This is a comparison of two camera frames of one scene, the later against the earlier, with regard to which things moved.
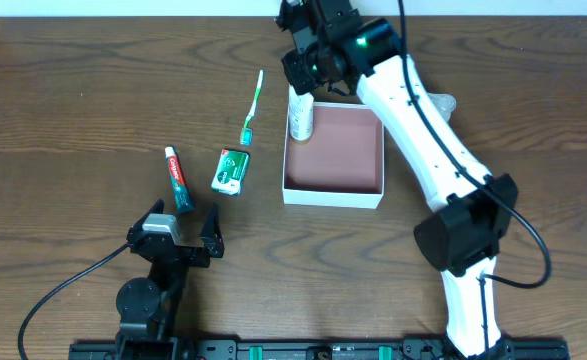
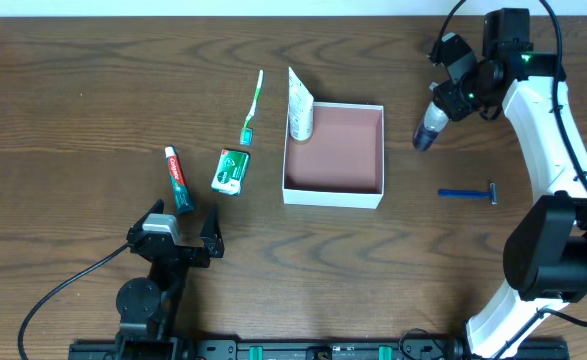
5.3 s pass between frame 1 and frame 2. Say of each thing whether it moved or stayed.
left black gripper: stayed
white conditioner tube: stayed
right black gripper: moved
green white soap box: stayed
